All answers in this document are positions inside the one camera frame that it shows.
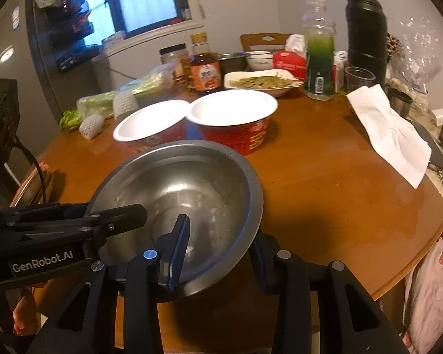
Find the small drinking glass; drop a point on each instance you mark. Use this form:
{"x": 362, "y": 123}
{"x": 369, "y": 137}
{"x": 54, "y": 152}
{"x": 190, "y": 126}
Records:
{"x": 360, "y": 79}

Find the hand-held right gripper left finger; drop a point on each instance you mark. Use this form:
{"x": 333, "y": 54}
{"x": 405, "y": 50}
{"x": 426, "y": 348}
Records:
{"x": 179, "y": 254}

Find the pink printed cloth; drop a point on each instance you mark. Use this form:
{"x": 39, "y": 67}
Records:
{"x": 432, "y": 287}

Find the white paper sheet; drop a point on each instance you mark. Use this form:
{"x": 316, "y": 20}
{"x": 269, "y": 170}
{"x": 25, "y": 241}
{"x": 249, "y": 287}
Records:
{"x": 387, "y": 132}

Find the stainless steel bowl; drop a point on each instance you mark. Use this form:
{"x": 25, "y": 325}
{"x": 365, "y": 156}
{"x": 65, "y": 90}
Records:
{"x": 206, "y": 191}

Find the white dish of green vegetables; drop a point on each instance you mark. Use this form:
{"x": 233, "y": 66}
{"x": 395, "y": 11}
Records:
{"x": 262, "y": 83}

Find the red instant noodle cup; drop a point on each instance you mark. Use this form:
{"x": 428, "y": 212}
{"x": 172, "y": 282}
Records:
{"x": 151, "y": 120}
{"x": 232, "y": 108}

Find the wooden chair with cutout back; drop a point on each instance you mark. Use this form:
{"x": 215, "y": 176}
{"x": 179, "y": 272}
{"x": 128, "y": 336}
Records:
{"x": 262, "y": 40}

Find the small metal bowl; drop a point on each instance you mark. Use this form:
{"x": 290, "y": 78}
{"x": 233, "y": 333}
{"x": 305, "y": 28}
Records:
{"x": 232, "y": 62}

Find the person's foot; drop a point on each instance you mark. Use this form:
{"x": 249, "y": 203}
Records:
{"x": 24, "y": 313}

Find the pink bear-shaped plate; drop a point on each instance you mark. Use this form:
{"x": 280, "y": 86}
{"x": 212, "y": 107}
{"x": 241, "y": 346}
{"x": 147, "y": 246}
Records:
{"x": 29, "y": 186}

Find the crinkled clear plastic bag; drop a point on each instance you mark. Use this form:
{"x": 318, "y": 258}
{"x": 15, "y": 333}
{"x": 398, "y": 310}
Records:
{"x": 421, "y": 55}

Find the white ceramic bowl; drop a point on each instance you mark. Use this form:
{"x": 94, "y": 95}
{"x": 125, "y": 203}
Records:
{"x": 262, "y": 62}

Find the black thermos flask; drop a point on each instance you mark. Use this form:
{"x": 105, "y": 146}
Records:
{"x": 367, "y": 33}

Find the glass jar with dark lid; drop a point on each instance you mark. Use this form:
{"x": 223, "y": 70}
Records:
{"x": 173, "y": 57}

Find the red tissue pack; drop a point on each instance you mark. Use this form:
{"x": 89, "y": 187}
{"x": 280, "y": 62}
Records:
{"x": 289, "y": 64}

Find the brown sauce bottle orange label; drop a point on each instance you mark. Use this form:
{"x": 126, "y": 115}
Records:
{"x": 206, "y": 72}

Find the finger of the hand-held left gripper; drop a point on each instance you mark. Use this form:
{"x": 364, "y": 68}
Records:
{"x": 125, "y": 215}
{"x": 44, "y": 212}

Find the celery bunch in clear bag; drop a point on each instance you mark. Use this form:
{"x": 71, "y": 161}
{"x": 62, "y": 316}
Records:
{"x": 133, "y": 88}

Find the green fruit in foam net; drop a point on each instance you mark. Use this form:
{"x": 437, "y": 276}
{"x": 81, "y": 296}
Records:
{"x": 125, "y": 105}
{"x": 91, "y": 127}

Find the dark metal cup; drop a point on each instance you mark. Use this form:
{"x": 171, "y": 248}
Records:
{"x": 399, "y": 103}

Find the black storage rack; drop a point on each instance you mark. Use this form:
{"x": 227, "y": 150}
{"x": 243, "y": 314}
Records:
{"x": 74, "y": 29}

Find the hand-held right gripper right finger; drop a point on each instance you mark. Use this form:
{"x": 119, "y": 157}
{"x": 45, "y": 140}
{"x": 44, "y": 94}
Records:
{"x": 262, "y": 265}

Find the clear bottle of green drink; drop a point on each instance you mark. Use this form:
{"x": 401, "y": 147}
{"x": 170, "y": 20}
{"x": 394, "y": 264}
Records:
{"x": 319, "y": 62}

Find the grey refrigerator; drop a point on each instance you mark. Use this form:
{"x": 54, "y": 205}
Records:
{"x": 0, "y": 37}

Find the black handbag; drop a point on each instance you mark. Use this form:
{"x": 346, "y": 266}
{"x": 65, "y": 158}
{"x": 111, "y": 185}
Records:
{"x": 428, "y": 147}

